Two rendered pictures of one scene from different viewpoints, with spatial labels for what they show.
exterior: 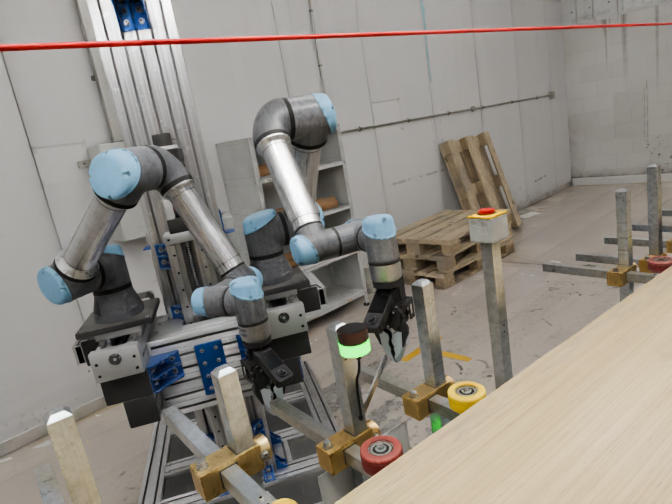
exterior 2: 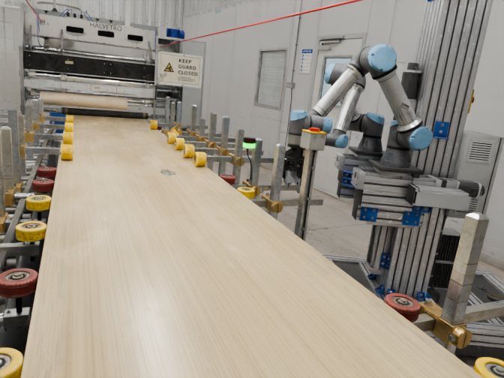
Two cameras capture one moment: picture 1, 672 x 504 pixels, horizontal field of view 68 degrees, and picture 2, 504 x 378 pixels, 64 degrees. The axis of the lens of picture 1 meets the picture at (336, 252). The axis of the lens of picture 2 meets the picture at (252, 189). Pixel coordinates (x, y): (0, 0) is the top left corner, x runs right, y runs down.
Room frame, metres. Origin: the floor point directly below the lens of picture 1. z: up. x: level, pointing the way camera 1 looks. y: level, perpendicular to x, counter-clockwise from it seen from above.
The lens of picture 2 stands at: (1.33, -1.98, 1.37)
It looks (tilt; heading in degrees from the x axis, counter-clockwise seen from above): 14 degrees down; 101
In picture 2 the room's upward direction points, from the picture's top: 6 degrees clockwise
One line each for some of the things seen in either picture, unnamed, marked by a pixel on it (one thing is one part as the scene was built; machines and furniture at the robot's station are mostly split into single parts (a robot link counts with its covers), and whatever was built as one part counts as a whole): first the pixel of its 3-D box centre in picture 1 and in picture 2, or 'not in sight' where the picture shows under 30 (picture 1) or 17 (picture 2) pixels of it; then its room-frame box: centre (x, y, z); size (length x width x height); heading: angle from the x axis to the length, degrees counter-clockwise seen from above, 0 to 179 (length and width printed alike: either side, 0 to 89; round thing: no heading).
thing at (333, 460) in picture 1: (350, 445); (250, 188); (0.93, 0.04, 0.85); 0.14 x 0.06 x 0.05; 125
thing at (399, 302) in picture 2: (662, 274); (398, 320); (1.54, -1.04, 0.85); 0.08 x 0.08 x 0.11
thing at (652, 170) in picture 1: (655, 227); not in sight; (1.81, -1.20, 0.94); 0.04 x 0.04 x 0.48; 35
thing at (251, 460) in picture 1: (233, 464); (235, 160); (0.79, 0.25, 0.95); 0.14 x 0.06 x 0.05; 125
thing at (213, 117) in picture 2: not in sight; (211, 148); (0.52, 0.64, 0.93); 0.04 x 0.04 x 0.48; 35
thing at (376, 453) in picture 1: (384, 472); (226, 186); (0.82, -0.02, 0.85); 0.08 x 0.08 x 0.11
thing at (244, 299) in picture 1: (247, 300); not in sight; (1.17, 0.23, 1.12); 0.09 x 0.08 x 0.11; 65
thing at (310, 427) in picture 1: (325, 438); (261, 187); (0.98, 0.09, 0.84); 0.43 x 0.03 x 0.04; 35
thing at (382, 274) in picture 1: (384, 271); (296, 139); (1.15, -0.11, 1.14); 0.08 x 0.08 x 0.05
